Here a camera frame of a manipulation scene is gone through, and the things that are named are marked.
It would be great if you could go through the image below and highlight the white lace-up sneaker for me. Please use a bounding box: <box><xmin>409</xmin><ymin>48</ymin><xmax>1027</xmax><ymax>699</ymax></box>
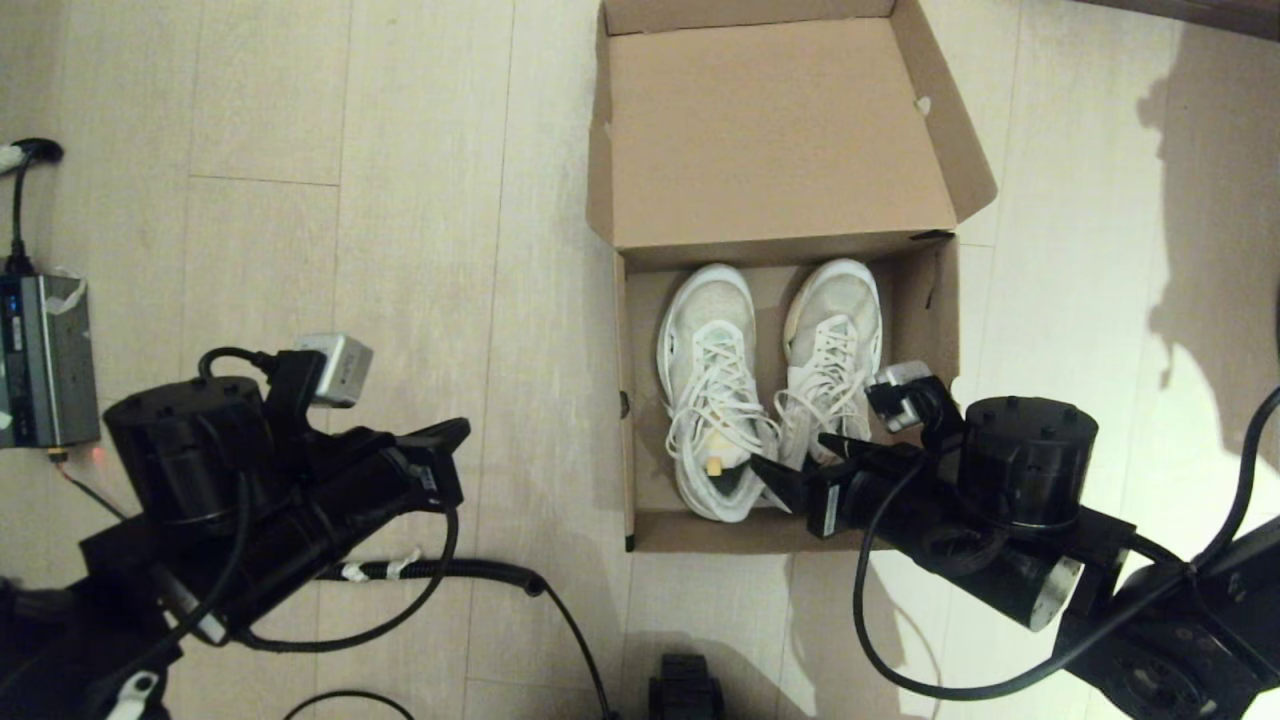
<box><xmin>775</xmin><ymin>257</ymin><xmax>885</xmax><ymax>473</ymax></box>
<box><xmin>655</xmin><ymin>262</ymin><xmax>782</xmax><ymax>524</ymax></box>

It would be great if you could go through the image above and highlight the brown cardboard shoe box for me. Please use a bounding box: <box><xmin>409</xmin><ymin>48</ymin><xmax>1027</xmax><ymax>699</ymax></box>
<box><xmin>587</xmin><ymin>0</ymin><xmax>998</xmax><ymax>554</ymax></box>

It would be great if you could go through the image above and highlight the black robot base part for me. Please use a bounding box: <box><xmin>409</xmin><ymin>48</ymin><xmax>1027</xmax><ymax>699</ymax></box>
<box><xmin>648</xmin><ymin>653</ymin><xmax>726</xmax><ymax>720</ymax></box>

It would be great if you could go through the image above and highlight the grey metal power supply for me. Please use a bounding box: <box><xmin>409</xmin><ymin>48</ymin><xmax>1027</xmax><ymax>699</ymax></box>
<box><xmin>0</xmin><ymin>272</ymin><xmax>103</xmax><ymax>449</ymax></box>

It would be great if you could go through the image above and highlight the dark wooden furniture edge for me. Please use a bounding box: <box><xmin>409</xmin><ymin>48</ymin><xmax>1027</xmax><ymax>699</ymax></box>
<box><xmin>1075</xmin><ymin>0</ymin><xmax>1280</xmax><ymax>41</ymax></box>

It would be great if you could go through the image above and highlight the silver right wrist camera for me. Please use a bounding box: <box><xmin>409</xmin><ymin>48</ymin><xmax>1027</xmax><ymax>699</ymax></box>
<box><xmin>865</xmin><ymin>360</ymin><xmax>943</xmax><ymax>433</ymax></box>

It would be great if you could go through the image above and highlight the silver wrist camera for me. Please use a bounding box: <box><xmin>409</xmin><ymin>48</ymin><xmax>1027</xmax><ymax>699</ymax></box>
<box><xmin>292</xmin><ymin>333</ymin><xmax>375</xmax><ymax>409</ymax></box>
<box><xmin>865</xmin><ymin>360</ymin><xmax>943</xmax><ymax>433</ymax></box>

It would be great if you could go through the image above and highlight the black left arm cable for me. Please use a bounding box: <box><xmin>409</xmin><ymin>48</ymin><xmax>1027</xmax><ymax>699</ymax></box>
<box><xmin>198</xmin><ymin>345</ymin><xmax>463</xmax><ymax>653</ymax></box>

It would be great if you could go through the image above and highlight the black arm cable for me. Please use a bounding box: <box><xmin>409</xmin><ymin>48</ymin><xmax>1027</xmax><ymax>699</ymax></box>
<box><xmin>852</xmin><ymin>385</ymin><xmax>1280</xmax><ymax>701</ymax></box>
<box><xmin>198</xmin><ymin>345</ymin><xmax>463</xmax><ymax>653</ymax></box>

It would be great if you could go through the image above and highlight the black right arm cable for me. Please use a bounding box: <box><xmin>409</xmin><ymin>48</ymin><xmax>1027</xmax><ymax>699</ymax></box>
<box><xmin>852</xmin><ymin>385</ymin><xmax>1280</xmax><ymax>701</ymax></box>

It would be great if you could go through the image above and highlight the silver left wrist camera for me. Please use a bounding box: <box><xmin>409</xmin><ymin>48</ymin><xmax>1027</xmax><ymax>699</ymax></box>
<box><xmin>292</xmin><ymin>333</ymin><xmax>375</xmax><ymax>409</ymax></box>

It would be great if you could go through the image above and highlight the black corrugated cable conduit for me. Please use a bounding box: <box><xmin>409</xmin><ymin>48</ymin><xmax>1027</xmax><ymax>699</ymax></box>
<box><xmin>320</xmin><ymin>555</ymin><xmax>616</xmax><ymax>720</ymax></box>

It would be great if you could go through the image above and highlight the thin white floor cable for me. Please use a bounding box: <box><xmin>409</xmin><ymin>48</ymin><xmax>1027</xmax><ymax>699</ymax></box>
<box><xmin>895</xmin><ymin>605</ymin><xmax>948</xmax><ymax>720</ymax></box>

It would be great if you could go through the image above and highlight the thin black floor cable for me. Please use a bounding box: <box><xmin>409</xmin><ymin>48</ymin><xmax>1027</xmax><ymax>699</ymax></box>
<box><xmin>283</xmin><ymin>688</ymin><xmax>416</xmax><ymax>720</ymax></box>

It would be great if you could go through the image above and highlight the thin red black wire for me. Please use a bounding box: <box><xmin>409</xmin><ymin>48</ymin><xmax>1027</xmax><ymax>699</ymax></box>
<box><xmin>48</xmin><ymin>448</ymin><xmax>129</xmax><ymax>521</ymax></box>

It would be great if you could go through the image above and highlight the black plug with cable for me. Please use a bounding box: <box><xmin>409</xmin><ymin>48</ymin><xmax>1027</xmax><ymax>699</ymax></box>
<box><xmin>0</xmin><ymin>138</ymin><xmax>66</xmax><ymax>277</ymax></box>

